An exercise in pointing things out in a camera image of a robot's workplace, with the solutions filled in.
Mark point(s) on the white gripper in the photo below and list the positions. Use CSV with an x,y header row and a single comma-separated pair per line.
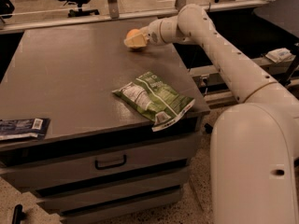
x,y
153,34

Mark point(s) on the green jalapeno chip bag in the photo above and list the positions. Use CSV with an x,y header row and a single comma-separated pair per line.
x,y
154,99

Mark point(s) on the orange fruit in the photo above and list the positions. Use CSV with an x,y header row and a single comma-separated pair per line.
x,y
132,33

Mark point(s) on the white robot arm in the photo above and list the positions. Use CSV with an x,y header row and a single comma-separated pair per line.
x,y
255,143

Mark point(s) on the black stand legs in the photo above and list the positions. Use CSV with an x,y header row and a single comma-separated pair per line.
x,y
208,128

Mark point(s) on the grey drawer cabinet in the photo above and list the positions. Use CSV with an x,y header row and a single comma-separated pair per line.
x,y
68,74

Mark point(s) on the small white box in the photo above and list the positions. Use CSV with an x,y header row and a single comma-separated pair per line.
x,y
278,55

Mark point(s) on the blue snack packet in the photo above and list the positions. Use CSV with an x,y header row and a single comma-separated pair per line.
x,y
23,128

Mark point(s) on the black cylinder on floor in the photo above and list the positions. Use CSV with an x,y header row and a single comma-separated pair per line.
x,y
18,215

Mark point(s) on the grey metal railing frame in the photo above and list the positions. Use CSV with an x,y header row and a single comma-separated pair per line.
x,y
33,13

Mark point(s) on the black drawer handle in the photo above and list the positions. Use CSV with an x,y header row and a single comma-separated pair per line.
x,y
105,165

